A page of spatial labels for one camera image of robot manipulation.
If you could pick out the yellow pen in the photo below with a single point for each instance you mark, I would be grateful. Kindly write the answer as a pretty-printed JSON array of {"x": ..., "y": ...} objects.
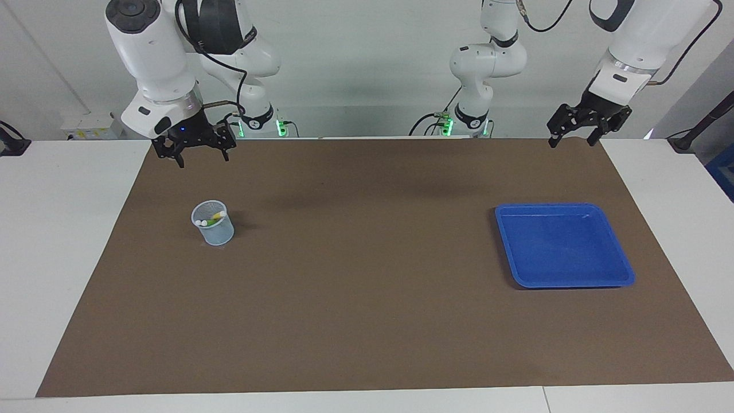
[{"x": 218, "y": 215}]

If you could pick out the translucent blue pen cup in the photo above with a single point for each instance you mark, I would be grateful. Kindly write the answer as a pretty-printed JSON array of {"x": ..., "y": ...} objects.
[{"x": 218, "y": 232}]

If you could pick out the blue plastic tray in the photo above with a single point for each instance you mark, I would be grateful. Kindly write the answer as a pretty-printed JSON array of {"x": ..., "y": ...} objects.
[{"x": 565, "y": 246}]

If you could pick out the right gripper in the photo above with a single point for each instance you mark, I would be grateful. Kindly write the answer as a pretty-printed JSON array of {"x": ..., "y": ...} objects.
[{"x": 188, "y": 129}]

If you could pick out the black stand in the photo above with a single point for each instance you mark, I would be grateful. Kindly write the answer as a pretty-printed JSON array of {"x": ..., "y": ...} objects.
[
  {"x": 697, "y": 129},
  {"x": 12, "y": 144}
]

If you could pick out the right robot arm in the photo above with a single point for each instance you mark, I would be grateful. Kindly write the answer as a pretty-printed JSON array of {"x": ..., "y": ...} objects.
[{"x": 152, "y": 51}]

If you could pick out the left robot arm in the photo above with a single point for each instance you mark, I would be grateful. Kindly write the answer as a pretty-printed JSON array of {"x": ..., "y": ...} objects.
[{"x": 487, "y": 60}]

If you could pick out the white box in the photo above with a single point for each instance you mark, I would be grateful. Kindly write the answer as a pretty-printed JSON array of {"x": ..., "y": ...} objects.
[{"x": 92, "y": 126}]

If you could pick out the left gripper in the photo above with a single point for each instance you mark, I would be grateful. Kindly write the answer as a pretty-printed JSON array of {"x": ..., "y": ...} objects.
[{"x": 603, "y": 107}]

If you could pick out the blue crate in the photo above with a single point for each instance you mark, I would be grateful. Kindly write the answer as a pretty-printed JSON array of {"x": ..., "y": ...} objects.
[{"x": 723, "y": 178}]

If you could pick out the green pen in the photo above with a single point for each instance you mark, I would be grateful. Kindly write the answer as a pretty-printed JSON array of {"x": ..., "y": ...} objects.
[{"x": 202, "y": 222}]

